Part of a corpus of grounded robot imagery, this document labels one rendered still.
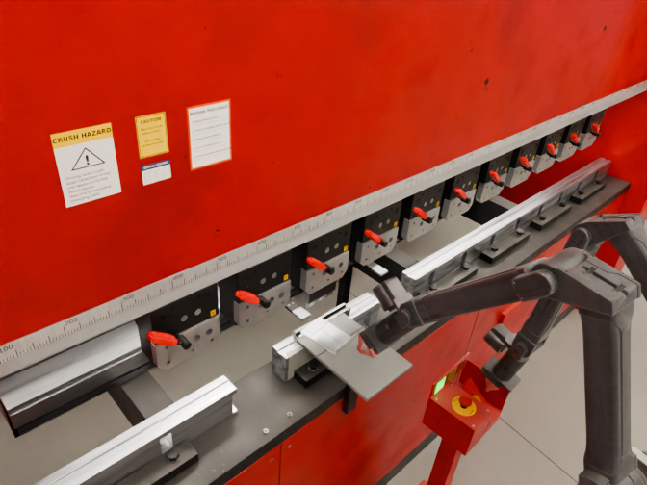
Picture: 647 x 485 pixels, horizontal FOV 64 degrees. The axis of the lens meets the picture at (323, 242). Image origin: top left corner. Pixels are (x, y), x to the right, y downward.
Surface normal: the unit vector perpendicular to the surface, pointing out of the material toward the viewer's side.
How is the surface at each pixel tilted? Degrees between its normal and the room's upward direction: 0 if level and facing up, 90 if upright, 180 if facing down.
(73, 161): 90
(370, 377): 0
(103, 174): 90
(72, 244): 90
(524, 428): 0
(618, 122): 90
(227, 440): 0
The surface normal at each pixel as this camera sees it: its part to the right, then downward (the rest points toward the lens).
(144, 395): 0.07, -0.83
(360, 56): 0.69, 0.44
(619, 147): -0.73, 0.33
